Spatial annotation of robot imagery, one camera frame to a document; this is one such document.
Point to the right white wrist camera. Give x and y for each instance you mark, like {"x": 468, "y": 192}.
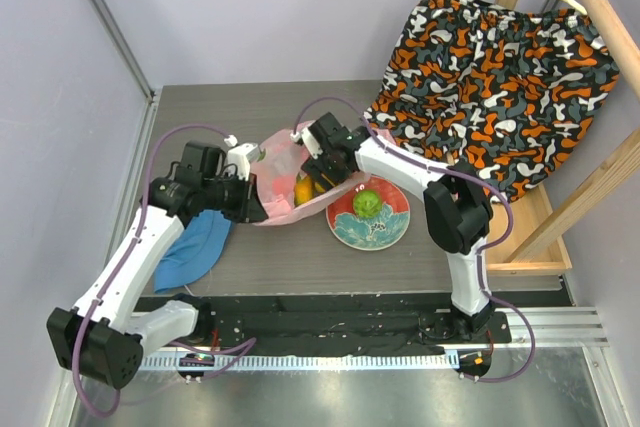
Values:
{"x": 308, "y": 140}

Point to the orange camouflage patterned shorts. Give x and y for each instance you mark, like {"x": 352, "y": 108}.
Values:
{"x": 511, "y": 93}

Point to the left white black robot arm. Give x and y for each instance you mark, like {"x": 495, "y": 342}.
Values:
{"x": 98, "y": 337}

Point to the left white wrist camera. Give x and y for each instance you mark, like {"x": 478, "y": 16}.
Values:
{"x": 240, "y": 156}

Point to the aluminium rail with slotted strip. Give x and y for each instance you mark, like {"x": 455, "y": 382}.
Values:
{"x": 532, "y": 330}

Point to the green fake fruit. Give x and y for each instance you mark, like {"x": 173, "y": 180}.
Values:
{"x": 367, "y": 203}

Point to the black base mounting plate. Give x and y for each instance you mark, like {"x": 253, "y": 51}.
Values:
{"x": 325, "y": 325}

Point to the red teal floral plate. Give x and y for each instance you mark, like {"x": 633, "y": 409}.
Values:
{"x": 374, "y": 234}

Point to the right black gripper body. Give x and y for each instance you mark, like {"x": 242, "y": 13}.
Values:
{"x": 314, "y": 167}

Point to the blue bucket hat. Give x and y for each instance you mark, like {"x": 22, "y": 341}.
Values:
{"x": 194, "y": 253}

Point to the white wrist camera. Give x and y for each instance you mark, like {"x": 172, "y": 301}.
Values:
{"x": 240, "y": 156}
{"x": 308, "y": 140}

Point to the yellow orange fake mango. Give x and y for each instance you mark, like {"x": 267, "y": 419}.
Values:
{"x": 306, "y": 190}

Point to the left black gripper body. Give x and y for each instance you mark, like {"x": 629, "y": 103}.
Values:
{"x": 230, "y": 196}

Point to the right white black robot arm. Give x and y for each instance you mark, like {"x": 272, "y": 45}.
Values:
{"x": 456, "y": 208}

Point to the pink plastic bag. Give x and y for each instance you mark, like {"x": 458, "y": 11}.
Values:
{"x": 277, "y": 170}

